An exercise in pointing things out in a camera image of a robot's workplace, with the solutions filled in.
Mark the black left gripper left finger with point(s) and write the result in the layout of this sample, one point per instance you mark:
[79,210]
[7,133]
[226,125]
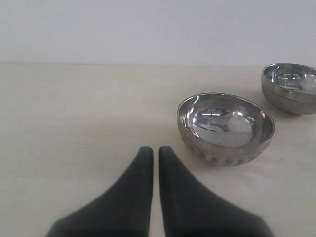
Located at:
[121,211]

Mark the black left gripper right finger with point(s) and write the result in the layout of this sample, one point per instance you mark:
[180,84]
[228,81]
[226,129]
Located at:
[190,209]

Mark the ribbed stainless steel bowl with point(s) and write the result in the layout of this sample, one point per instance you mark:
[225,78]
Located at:
[224,129]

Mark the smooth stainless steel bowl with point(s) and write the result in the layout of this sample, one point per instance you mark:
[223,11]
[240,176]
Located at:
[291,88]

